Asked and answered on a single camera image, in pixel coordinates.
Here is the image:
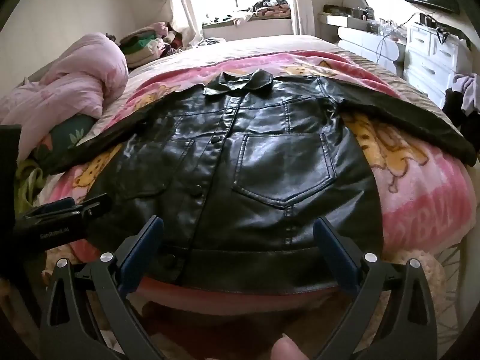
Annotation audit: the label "black leather jacket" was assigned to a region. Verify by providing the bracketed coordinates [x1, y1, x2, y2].
[46, 68, 478, 296]

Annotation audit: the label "folded clothes pile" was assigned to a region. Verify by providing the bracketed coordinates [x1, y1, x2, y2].
[119, 22, 182, 71]

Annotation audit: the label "clothes on window sill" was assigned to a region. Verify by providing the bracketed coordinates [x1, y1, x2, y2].
[203, 0, 293, 27]

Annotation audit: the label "right hand thumb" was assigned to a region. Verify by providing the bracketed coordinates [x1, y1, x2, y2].
[270, 334, 308, 360]

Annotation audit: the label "dark green floral pillow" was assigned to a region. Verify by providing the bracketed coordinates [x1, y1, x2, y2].
[28, 114, 98, 170]

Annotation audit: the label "pink cartoon bear blanket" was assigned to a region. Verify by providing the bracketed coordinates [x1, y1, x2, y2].
[42, 68, 477, 315]

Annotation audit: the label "pink rolled duvet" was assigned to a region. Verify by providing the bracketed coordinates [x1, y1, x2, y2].
[1, 33, 128, 162]

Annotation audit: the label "white curtain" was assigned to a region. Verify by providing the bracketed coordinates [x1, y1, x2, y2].
[168, 0, 203, 49]

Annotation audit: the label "lilac cloth on chair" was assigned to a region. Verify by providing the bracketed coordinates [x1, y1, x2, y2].
[451, 73, 480, 116]

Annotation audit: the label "beige bed sheet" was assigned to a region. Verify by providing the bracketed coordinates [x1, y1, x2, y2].
[85, 35, 448, 140]

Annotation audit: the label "white drawer dresser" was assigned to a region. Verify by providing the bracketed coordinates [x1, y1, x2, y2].
[403, 24, 473, 108]

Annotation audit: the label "white bedside table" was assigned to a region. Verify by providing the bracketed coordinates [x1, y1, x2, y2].
[318, 4, 405, 77]

